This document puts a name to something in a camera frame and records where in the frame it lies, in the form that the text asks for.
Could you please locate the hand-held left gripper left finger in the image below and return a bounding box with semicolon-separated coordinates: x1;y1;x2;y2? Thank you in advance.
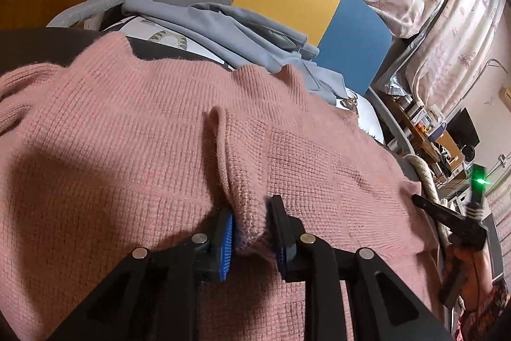
46;210;235;341

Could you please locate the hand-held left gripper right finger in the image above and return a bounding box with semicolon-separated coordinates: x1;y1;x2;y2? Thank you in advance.
271;196;454;341

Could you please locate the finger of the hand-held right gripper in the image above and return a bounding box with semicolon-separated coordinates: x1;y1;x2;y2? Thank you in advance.
411;194;480;242

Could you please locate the pink knit sweater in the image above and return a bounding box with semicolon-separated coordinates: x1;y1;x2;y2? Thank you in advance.
0;33;448;341

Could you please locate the person's right forearm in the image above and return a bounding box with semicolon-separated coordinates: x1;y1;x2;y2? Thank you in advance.
457;277;511;337

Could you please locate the person's right hand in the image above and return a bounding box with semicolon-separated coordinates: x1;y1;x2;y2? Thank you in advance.
449;245;493;310

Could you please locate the cream knit garment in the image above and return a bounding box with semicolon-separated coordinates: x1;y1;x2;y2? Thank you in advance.
401;154;460;250

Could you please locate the cluttered wooden desk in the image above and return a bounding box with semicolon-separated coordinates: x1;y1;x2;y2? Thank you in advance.
393;97;468;182

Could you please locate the black monitor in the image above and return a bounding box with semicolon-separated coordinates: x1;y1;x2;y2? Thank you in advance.
449;107;480;148

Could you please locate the row of small containers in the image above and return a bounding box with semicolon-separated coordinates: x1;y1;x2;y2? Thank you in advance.
399;97;448;138

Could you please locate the pink floral curtain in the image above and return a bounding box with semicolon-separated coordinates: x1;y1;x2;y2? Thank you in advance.
377;0;509;126

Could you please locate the grey-blue garment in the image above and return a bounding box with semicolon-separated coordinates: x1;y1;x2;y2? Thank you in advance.
122;0;348;106

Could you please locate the white printed seat cushion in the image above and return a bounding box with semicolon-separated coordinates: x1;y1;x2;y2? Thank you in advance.
100;15;386;144

